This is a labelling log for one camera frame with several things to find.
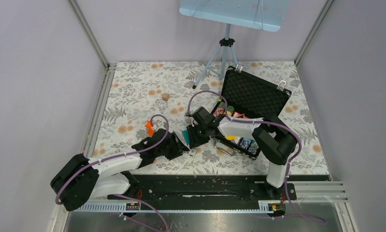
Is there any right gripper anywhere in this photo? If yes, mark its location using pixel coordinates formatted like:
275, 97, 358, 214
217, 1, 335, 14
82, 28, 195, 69
187, 123, 210, 150

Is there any black poker case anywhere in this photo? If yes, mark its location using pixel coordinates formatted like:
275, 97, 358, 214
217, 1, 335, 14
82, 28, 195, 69
203, 64, 292, 161

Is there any teal rectangular block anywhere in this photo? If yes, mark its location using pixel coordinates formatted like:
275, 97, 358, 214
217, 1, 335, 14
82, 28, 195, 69
182, 130, 190, 145

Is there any yellow round button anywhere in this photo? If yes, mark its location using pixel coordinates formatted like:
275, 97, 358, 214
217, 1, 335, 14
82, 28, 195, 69
225, 136, 238, 141

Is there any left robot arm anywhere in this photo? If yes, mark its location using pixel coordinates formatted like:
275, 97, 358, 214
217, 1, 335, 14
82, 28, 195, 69
50, 129, 189, 211

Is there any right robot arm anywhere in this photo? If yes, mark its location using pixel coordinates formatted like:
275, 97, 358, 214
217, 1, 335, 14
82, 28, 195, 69
188, 107, 302, 199

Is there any orange curved block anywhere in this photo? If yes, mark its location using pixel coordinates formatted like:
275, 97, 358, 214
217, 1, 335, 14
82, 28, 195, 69
145, 121, 155, 137

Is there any brown wooden cube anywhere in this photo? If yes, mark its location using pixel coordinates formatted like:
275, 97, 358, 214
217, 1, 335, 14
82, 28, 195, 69
162, 93, 170, 102

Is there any floral table cloth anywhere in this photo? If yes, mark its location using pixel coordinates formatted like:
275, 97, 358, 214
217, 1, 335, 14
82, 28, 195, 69
92, 61, 329, 175

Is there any blue tripod stand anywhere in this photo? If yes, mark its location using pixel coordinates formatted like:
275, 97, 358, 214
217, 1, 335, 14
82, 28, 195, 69
192, 24, 238, 89

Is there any light blue perforated board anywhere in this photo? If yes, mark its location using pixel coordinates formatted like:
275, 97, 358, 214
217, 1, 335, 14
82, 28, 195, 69
179, 0, 290, 32

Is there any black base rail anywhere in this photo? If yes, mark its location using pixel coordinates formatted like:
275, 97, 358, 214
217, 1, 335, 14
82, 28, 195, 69
106, 174, 331, 211

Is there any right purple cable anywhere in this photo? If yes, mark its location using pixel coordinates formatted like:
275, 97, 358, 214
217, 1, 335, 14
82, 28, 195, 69
186, 90, 327, 225

